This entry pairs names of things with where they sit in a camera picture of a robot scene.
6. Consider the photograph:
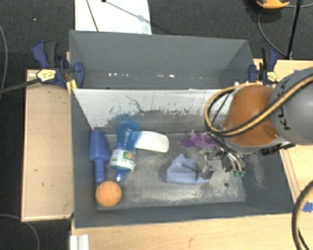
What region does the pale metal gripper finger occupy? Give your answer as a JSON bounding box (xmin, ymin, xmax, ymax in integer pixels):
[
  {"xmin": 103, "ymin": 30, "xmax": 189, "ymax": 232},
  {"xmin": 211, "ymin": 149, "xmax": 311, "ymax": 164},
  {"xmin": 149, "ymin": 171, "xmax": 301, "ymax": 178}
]
[
  {"xmin": 197, "ymin": 164, "xmax": 216, "ymax": 180},
  {"xmin": 197, "ymin": 149, "xmax": 216, "ymax": 165}
]

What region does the purple toy animal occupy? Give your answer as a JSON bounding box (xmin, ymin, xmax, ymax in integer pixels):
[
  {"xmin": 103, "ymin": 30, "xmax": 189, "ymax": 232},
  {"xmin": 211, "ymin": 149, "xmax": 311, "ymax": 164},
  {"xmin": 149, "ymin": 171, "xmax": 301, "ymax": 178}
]
[{"xmin": 179, "ymin": 130, "xmax": 217, "ymax": 149}]

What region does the light blue cloth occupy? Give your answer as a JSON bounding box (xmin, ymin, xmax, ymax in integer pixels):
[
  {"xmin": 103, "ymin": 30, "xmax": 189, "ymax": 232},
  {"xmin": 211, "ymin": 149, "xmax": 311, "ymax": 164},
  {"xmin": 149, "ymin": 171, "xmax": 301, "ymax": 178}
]
[{"xmin": 165, "ymin": 153, "xmax": 211, "ymax": 185}]

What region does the white flat oval piece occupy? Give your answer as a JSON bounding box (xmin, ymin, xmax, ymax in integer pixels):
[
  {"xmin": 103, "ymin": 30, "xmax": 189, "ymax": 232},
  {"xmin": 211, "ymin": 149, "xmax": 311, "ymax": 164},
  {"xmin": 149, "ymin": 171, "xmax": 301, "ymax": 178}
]
[{"xmin": 135, "ymin": 130, "xmax": 170, "ymax": 155}]

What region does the blue clear plastic bottle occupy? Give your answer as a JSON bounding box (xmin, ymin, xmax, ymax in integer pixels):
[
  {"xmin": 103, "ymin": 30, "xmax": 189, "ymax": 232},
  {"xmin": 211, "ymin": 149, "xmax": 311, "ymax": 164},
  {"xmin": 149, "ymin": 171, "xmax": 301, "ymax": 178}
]
[{"xmin": 110, "ymin": 120, "xmax": 142, "ymax": 183}]

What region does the orange ball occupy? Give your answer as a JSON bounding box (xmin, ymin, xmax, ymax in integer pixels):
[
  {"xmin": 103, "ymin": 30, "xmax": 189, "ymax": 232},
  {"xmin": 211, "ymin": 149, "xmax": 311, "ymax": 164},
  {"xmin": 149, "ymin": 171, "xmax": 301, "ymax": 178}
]
[{"xmin": 94, "ymin": 180, "xmax": 123, "ymax": 208}]

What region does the blue plastic scoop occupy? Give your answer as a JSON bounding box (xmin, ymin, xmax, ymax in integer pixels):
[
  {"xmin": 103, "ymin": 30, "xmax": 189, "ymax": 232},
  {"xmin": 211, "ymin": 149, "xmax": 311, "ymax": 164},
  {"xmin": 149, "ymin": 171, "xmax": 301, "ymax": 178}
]
[{"xmin": 89, "ymin": 129, "xmax": 112, "ymax": 185}]

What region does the grey metal bin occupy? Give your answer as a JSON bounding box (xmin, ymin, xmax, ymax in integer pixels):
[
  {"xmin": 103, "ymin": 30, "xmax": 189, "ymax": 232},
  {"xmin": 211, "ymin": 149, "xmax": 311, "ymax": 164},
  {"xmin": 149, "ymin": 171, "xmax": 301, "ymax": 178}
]
[{"xmin": 68, "ymin": 29, "xmax": 296, "ymax": 228}]

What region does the pale wood board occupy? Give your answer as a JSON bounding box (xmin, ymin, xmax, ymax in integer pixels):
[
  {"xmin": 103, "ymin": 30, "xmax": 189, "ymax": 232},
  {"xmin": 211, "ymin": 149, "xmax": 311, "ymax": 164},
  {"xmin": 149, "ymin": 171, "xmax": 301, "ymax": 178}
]
[{"xmin": 20, "ymin": 69, "xmax": 75, "ymax": 222}]

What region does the black cylinder on white bracket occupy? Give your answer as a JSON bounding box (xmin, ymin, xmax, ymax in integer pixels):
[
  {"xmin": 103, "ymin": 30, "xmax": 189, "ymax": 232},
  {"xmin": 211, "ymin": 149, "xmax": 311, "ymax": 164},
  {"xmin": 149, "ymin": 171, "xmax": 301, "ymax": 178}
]
[{"xmin": 260, "ymin": 143, "xmax": 296, "ymax": 156}]

